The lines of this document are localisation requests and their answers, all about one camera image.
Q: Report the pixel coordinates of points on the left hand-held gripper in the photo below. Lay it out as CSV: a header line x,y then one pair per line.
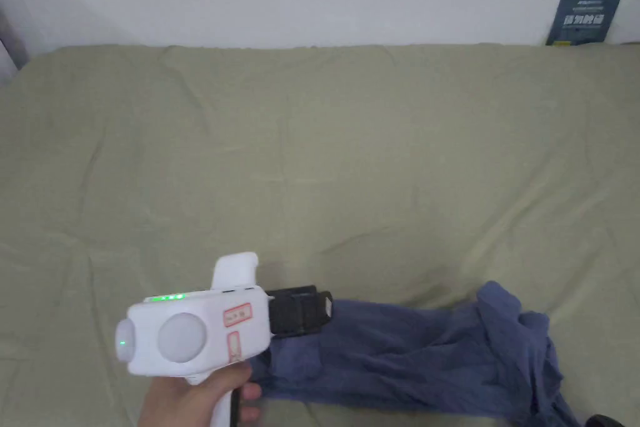
x,y
210,332

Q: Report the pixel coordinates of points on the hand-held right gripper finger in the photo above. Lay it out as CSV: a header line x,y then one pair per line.
x,y
606,421

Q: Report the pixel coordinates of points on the dark blue shirt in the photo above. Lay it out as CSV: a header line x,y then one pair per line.
x,y
400,362

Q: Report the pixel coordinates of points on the person's left hand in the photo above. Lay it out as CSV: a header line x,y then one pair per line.
x,y
185,404

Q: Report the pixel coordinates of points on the bed with pale green sheet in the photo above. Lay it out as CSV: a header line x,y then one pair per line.
x,y
320,157

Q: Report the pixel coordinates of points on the dark blue printed card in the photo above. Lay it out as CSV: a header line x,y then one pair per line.
x,y
583,20

